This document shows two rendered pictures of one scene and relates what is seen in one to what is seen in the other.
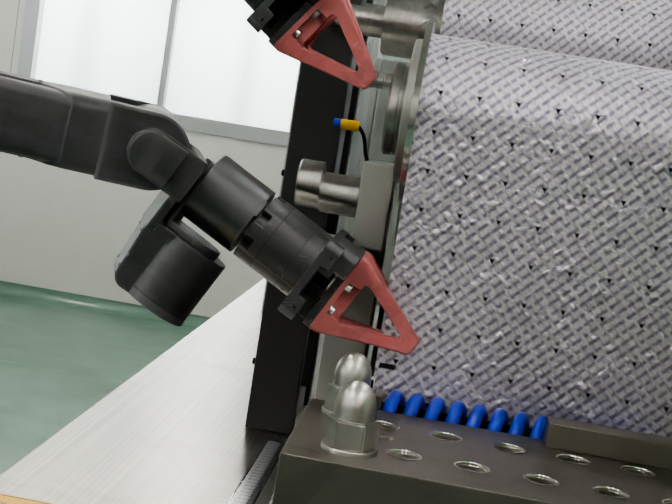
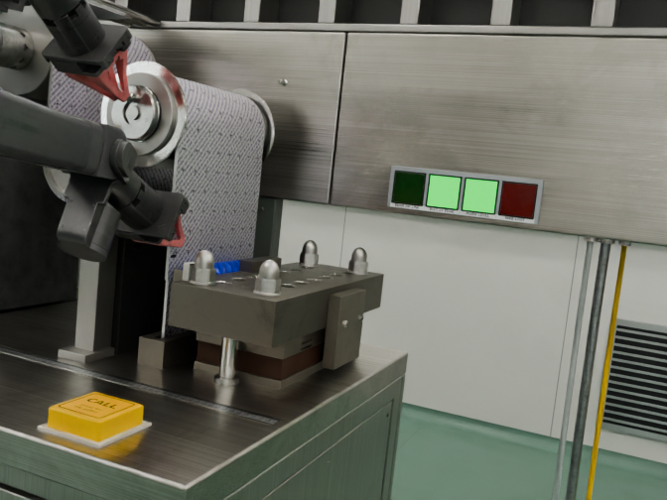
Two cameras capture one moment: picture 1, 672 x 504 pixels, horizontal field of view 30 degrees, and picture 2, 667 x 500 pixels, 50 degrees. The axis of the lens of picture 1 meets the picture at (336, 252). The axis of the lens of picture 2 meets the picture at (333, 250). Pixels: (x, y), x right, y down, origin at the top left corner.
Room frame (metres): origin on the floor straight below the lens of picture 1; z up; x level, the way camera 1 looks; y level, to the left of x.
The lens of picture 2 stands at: (0.41, 0.82, 1.19)
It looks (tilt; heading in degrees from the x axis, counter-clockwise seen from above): 6 degrees down; 289
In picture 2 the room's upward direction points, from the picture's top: 6 degrees clockwise
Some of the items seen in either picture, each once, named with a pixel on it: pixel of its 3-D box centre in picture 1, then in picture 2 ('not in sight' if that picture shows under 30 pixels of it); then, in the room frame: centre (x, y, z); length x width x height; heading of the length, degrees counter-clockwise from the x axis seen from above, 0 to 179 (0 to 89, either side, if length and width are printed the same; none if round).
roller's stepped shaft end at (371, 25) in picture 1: (355, 17); not in sight; (1.26, 0.02, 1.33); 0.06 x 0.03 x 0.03; 85
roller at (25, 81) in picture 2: not in sight; (77, 63); (1.25, -0.20, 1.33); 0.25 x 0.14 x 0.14; 85
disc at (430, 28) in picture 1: (417, 112); (142, 114); (1.01, -0.05, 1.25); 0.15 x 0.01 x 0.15; 175
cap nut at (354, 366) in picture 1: (351, 383); (203, 266); (0.88, -0.03, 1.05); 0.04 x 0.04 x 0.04
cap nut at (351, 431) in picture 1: (354, 415); (268, 276); (0.78, -0.03, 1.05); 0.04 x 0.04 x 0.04
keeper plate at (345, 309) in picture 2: not in sight; (345, 327); (0.72, -0.20, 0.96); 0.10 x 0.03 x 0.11; 85
